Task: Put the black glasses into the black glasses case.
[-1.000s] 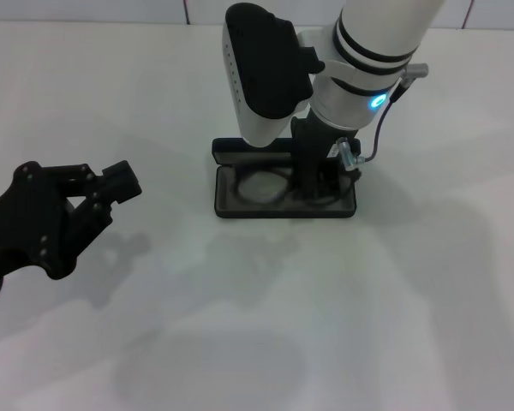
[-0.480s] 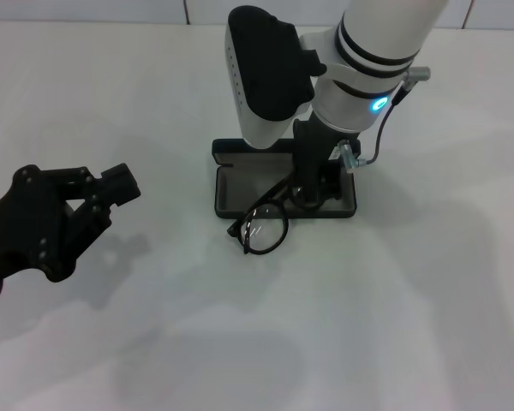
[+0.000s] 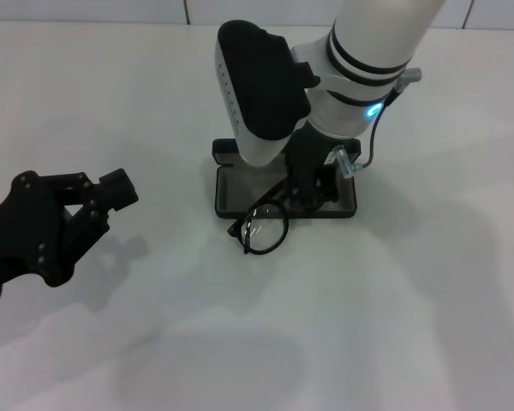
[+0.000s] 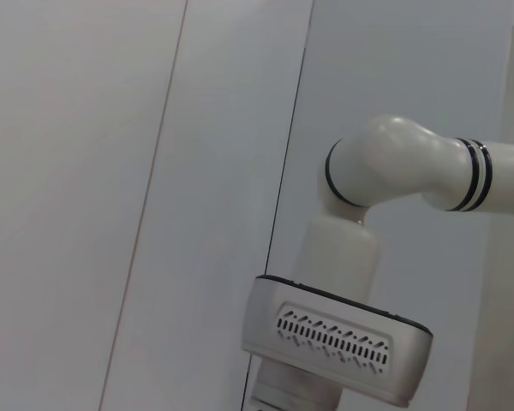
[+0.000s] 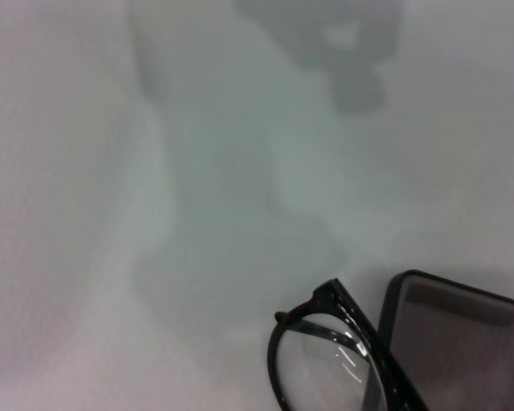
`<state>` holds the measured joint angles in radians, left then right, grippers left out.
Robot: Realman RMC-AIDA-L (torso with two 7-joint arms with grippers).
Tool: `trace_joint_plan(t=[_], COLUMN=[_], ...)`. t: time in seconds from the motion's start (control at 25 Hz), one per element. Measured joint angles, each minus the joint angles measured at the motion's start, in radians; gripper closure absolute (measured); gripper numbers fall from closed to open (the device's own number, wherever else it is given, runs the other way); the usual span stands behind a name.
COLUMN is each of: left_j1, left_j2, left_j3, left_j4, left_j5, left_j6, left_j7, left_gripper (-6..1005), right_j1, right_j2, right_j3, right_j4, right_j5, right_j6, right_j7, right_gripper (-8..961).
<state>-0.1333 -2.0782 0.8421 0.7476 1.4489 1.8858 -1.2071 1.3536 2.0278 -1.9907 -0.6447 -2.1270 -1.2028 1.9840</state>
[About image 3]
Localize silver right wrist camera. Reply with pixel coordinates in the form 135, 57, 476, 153
213, 20, 320, 170

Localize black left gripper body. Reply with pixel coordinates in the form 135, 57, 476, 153
0, 170, 77, 295

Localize black round-lens glasses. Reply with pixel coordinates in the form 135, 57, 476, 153
226, 179, 323, 257

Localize black glasses case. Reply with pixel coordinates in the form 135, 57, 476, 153
211, 137, 363, 219

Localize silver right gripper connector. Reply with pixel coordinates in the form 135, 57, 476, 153
331, 145, 356, 177

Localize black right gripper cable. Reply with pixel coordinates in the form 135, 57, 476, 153
352, 67, 423, 173

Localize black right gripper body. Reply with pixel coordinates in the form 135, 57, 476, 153
284, 127, 340, 203

